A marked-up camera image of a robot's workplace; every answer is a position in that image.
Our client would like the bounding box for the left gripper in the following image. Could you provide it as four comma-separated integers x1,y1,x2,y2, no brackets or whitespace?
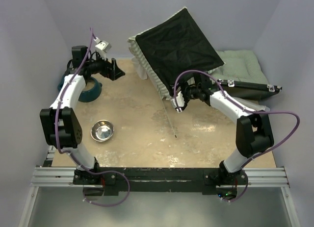
86,51,125,81

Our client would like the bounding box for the green striped pet tent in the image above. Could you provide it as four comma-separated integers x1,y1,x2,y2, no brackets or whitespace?
128,7,225,99

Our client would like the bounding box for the white tent pole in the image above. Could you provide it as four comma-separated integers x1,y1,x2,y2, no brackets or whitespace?
160,98,177,138

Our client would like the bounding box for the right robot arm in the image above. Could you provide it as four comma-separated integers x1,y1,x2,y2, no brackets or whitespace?
178,75,274,184

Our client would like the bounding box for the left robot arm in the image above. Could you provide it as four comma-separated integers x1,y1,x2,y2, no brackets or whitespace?
40,41,125,184

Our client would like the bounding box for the teal pet feeder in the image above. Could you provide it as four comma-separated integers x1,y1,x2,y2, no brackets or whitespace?
55,74,102,105

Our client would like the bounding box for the steel pet bowl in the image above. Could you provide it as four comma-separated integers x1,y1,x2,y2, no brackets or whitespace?
91,120,114,142

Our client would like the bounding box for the green checked cushion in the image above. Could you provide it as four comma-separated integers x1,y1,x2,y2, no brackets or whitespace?
210,50,269,84

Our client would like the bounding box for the black carrying case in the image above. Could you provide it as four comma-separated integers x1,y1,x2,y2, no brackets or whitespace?
218,79,282,101

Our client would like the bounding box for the white plastic tube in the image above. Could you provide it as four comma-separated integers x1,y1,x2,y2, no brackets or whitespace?
245,101,270,112

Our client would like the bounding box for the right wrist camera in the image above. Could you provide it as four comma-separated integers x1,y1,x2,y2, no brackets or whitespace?
170,91,188,113

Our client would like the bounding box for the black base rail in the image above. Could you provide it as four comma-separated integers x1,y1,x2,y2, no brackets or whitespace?
73,168,248,197

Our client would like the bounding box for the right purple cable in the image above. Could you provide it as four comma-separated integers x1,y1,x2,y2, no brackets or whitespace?
172,70,301,203

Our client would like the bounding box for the purple cable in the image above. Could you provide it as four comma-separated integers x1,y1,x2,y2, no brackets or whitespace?
54,27,131,208
172,70,301,203

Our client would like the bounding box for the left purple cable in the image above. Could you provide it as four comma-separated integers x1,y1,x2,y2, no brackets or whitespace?
54,27,131,208

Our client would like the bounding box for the aluminium frame rail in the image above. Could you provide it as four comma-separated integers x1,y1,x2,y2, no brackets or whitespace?
30,167,75,187

